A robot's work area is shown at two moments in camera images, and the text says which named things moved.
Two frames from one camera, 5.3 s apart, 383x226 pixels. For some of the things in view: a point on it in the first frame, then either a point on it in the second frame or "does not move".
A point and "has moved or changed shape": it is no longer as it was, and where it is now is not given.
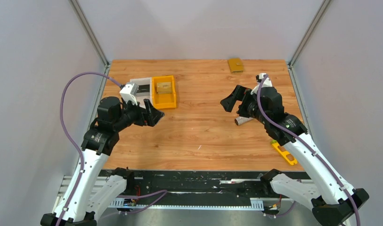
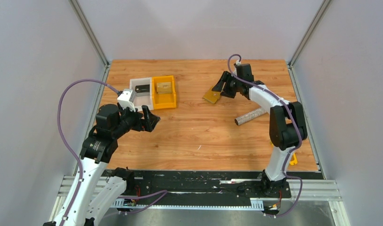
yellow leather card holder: (235, 65) has moved or changed shape
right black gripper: (228, 102) → (226, 77)
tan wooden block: (164, 87) does not move
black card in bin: (143, 88) does not move
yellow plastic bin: (166, 100) does not move
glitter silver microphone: (240, 120) does not move
